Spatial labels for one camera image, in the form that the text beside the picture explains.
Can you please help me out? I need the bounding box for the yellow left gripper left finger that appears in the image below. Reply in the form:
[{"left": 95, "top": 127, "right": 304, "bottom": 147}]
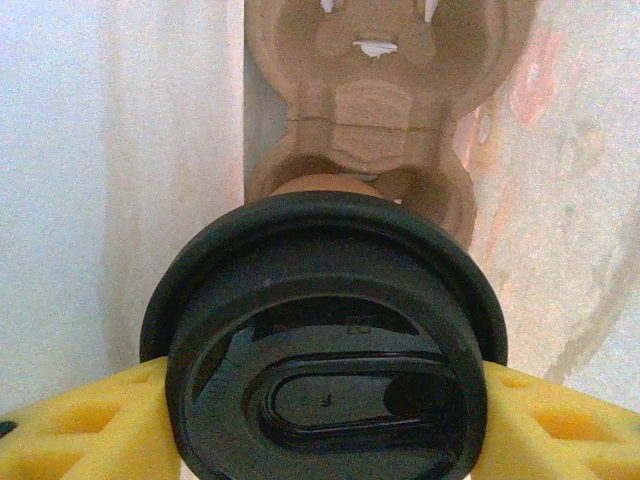
[{"left": 0, "top": 355, "right": 189, "bottom": 480}]

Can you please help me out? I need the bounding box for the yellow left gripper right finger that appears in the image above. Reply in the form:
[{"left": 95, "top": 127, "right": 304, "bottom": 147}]
[{"left": 469, "top": 362, "right": 640, "bottom": 480}]

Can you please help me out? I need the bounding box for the black plastic cup lid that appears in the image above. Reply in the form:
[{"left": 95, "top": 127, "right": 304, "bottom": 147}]
[{"left": 139, "top": 192, "right": 511, "bottom": 480}]

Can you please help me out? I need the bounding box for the brown paper coffee cup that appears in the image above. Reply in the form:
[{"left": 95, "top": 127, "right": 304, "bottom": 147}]
[{"left": 272, "top": 174, "right": 382, "bottom": 204}]

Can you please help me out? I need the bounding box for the brown pulp cup carrier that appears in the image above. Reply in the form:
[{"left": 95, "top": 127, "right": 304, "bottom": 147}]
[{"left": 244, "top": 0, "right": 539, "bottom": 251}]

